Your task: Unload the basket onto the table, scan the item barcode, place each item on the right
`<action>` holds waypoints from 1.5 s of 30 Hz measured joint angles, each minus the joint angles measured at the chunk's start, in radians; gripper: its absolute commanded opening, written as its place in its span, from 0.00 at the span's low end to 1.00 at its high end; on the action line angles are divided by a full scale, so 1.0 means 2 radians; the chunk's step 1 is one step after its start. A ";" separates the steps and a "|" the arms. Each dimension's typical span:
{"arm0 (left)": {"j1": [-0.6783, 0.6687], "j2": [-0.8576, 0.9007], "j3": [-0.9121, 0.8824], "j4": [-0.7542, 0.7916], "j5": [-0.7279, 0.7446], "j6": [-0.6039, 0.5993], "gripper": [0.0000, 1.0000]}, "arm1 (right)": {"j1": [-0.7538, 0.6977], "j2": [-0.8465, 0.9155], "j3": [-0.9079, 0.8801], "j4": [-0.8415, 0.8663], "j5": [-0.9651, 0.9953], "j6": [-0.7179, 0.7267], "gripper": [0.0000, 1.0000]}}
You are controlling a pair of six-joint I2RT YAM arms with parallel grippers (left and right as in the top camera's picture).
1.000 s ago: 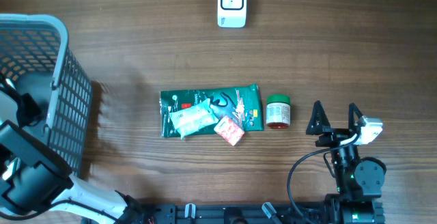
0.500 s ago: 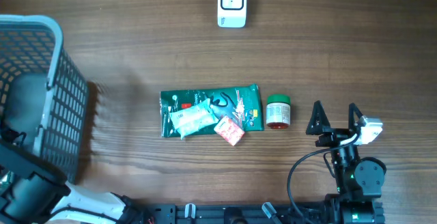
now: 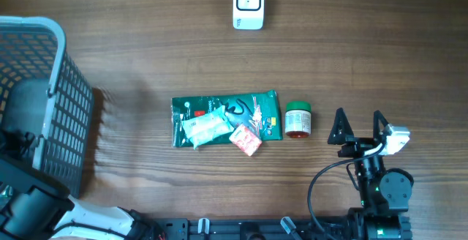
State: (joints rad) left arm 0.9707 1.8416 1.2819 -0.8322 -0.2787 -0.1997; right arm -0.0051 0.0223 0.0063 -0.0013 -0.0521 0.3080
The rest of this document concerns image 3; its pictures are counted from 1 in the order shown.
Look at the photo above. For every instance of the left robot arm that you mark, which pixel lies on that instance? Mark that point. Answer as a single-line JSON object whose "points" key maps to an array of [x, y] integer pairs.
{"points": [[42, 207]]}

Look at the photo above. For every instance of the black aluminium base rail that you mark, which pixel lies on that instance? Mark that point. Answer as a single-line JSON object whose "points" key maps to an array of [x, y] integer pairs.
{"points": [[256, 229]]}

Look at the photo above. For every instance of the red white snack packet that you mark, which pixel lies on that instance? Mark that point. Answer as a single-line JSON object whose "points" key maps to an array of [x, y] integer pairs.
{"points": [[245, 140]]}

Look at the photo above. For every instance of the white barcode scanner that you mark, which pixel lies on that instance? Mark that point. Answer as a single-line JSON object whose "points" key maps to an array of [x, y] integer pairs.
{"points": [[248, 14]]}

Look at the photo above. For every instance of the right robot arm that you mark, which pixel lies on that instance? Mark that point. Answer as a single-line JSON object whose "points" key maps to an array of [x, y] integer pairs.
{"points": [[384, 193]]}

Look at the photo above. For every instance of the white wipes packet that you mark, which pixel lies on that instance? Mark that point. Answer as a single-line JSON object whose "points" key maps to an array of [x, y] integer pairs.
{"points": [[206, 128]]}

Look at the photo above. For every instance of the grey plastic mesh basket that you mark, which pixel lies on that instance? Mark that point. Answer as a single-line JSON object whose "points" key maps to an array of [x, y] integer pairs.
{"points": [[44, 93]]}

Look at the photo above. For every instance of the green 3M glove package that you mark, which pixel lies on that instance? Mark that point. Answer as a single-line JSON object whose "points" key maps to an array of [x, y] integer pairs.
{"points": [[257, 111]]}

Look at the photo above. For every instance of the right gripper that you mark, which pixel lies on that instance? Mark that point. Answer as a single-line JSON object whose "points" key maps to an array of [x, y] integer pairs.
{"points": [[357, 145]]}

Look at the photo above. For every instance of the green lid jar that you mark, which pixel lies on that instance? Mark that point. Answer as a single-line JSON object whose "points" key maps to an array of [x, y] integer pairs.
{"points": [[298, 119]]}

